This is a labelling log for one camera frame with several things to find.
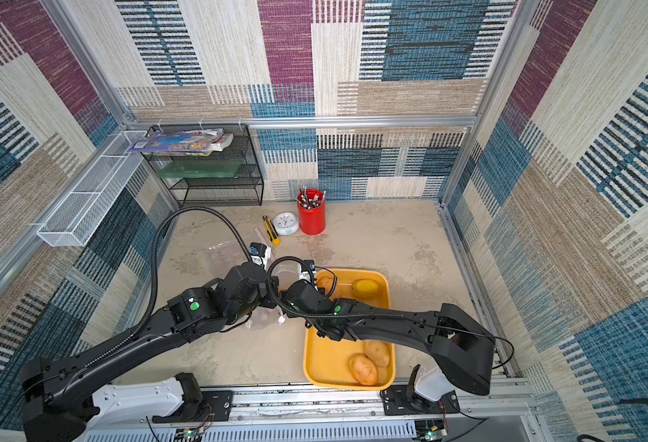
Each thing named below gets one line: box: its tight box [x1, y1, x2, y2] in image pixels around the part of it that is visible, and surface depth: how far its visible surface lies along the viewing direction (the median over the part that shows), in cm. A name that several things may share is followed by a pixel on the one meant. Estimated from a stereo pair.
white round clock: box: [272, 211, 300, 236], surface depth 113 cm
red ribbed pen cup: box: [296, 186, 327, 236], surface depth 109 cm
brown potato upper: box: [363, 338, 391, 368], surface depth 77 cm
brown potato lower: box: [347, 352, 379, 386], surface depth 76 cm
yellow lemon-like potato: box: [352, 278, 379, 298], surface depth 92 cm
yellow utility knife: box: [262, 215, 281, 246], surface depth 111 cm
